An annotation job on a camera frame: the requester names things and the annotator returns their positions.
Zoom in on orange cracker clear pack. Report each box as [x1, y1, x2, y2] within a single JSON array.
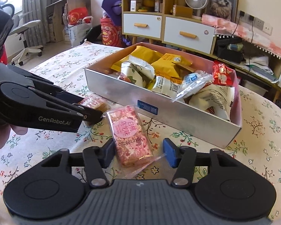
[[79, 94, 111, 113]]

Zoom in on pink rice cracker pack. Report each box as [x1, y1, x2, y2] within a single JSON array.
[[106, 106, 165, 179]]

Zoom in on white pecan snack packet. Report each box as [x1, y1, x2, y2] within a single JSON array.
[[118, 55, 155, 88]]

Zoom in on yellow chips bag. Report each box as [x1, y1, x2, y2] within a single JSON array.
[[189, 84, 235, 121]]

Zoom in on clear white pastry packet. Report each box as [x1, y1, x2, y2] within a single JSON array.
[[172, 70, 213, 102]]

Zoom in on large yellow snack pack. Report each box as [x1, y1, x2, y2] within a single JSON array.
[[111, 45, 164, 73]]

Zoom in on red candy packet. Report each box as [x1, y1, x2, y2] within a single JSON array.
[[212, 60, 233, 86]]

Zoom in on left hand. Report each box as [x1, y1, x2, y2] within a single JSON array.
[[0, 123, 28, 149]]

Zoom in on pink silver cardboard box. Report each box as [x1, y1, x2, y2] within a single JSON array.
[[85, 45, 242, 148]]

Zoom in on white office chair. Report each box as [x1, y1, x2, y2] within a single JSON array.
[[8, 14, 44, 67]]

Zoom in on orange white snack packet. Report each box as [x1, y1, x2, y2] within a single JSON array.
[[147, 74, 182, 99]]

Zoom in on floral tablecloth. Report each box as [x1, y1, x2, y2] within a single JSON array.
[[0, 42, 281, 220]]

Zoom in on red gift bag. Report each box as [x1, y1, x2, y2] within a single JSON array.
[[100, 18, 124, 47]]

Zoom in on yellow snack pack in box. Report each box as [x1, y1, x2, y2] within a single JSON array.
[[151, 53, 192, 79]]

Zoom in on purple plush toy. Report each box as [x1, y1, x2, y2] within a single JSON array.
[[101, 0, 122, 26]]

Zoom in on wooden white drawer cabinet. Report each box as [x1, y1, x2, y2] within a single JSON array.
[[122, 0, 281, 92]]

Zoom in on pink cloth on cabinet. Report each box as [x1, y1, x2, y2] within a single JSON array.
[[201, 14, 281, 58]]

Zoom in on cat picture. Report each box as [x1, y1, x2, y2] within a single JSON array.
[[206, 0, 238, 22]]

